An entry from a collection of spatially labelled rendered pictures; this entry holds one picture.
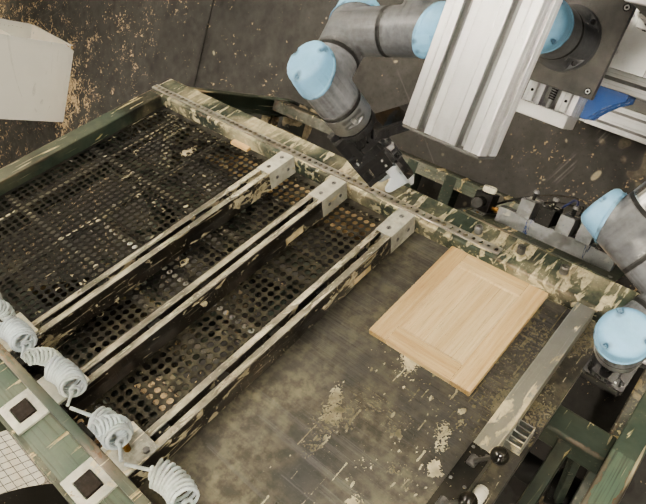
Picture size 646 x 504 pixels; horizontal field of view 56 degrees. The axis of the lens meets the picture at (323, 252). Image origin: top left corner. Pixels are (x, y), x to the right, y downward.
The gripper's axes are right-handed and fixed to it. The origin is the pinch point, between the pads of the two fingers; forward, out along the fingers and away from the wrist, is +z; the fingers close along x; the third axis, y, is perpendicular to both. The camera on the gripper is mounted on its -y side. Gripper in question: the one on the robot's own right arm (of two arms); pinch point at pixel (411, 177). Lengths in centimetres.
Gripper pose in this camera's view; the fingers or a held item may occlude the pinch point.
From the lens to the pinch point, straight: 117.2
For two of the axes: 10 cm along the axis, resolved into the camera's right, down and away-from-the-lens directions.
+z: 5.1, 4.5, 7.3
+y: -7.6, 6.4, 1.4
